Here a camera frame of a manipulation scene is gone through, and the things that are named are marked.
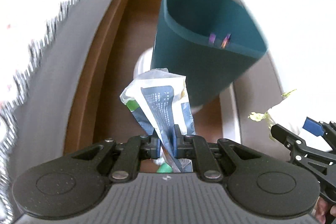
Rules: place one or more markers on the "white round stool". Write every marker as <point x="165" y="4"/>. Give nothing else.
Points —
<point x="143" y="63"/>

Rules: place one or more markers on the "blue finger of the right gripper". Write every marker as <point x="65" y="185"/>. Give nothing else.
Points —
<point x="313" y="127"/>

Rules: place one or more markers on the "white wardrobe door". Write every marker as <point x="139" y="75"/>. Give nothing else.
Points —
<point x="301" y="56"/>

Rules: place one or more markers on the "white blue snack bag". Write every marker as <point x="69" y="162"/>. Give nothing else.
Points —
<point x="159" y="102"/>

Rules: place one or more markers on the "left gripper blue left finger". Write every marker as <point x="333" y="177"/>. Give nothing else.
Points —
<point x="151" y="145"/>

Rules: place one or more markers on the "dark green trash bin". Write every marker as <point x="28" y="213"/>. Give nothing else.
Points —
<point x="211" y="42"/>

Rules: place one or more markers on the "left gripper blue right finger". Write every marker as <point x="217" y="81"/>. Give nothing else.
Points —
<point x="183" y="144"/>

